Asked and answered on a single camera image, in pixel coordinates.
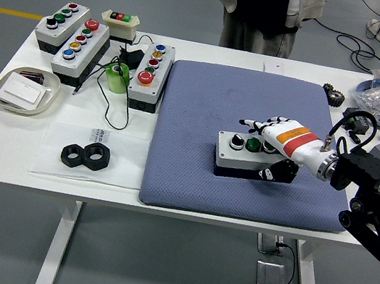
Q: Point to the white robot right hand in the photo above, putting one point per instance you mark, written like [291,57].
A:
[301,139]

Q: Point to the grey four-button control box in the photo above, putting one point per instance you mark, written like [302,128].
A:
[59,34]
[235,159]

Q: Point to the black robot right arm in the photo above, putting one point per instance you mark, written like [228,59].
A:
[362,168]

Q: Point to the grey five-button control box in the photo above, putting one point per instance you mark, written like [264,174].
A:
[92,47]
[147,94]

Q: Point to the small black connector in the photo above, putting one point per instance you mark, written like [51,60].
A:
[353,135]

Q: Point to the black metal gear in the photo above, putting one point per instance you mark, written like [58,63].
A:
[334,97]

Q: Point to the bag of silver parts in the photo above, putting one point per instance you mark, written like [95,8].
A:
[377,101]

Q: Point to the blue-grey padded mat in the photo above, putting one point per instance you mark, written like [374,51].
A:
[195,132]

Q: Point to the grey under-table power box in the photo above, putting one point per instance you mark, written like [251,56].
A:
[266,243]

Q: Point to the metal floor socket plate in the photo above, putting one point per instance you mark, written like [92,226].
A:
[269,275]

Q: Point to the clear plastic bag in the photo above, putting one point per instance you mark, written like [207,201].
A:
[116,165]

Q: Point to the black power adapter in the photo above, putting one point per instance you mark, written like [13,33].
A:
[133,56]

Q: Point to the green tape roll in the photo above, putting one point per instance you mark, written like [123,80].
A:
[116,81]

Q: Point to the black hex nut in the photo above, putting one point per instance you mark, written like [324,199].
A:
[65,158]
[104,160]

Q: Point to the beige shallow dish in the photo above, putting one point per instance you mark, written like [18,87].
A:
[53,83]

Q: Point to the dark red small case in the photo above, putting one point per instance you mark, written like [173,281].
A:
[32,76]

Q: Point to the cream two-button switch box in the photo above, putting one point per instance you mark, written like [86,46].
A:
[121,30]

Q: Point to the white switch plate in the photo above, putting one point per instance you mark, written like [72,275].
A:
[22,88]

